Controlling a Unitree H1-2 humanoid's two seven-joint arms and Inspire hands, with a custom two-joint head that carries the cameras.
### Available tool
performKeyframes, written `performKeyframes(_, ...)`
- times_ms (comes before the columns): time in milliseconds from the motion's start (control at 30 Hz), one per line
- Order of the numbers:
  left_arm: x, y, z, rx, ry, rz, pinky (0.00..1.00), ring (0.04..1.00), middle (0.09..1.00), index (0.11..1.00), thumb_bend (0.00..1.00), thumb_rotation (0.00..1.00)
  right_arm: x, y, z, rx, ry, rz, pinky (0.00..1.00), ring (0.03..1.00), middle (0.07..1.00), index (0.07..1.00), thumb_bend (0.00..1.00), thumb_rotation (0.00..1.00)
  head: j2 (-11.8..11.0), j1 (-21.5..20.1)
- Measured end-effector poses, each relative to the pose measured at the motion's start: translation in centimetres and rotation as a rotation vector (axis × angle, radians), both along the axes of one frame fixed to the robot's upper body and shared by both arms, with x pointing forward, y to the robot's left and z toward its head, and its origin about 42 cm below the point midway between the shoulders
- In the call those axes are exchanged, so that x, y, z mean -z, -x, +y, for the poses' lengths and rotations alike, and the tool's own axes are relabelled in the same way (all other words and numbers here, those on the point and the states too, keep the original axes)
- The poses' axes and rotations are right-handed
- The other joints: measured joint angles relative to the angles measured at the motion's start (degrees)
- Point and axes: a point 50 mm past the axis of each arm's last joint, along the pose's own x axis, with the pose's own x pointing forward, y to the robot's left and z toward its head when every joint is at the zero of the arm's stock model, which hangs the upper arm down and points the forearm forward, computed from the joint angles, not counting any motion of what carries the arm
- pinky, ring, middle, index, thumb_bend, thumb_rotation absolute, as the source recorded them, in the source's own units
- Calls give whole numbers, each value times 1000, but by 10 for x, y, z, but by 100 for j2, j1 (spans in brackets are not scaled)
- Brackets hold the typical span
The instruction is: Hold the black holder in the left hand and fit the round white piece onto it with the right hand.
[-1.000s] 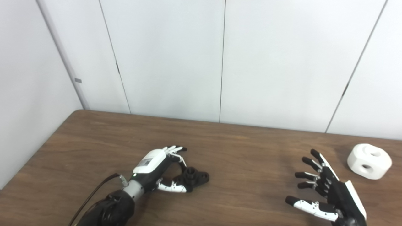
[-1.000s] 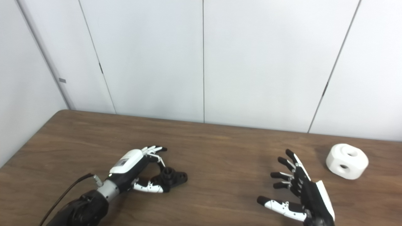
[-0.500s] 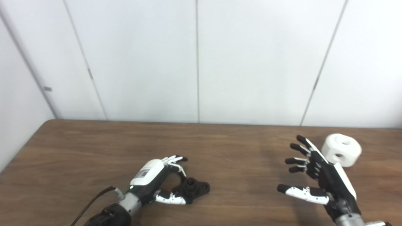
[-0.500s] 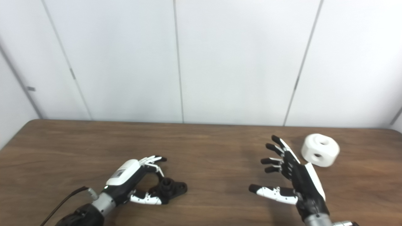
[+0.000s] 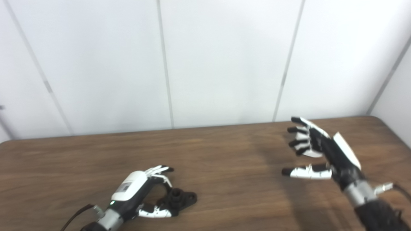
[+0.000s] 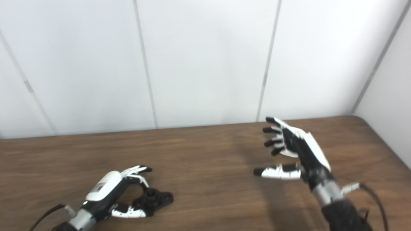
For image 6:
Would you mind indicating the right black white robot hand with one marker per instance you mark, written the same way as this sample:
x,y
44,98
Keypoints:
x,y
308,154

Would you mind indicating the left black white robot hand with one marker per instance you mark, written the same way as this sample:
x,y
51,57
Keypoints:
x,y
102,189

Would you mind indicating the black flanged holder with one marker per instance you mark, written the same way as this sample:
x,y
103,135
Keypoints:
x,y
157,199

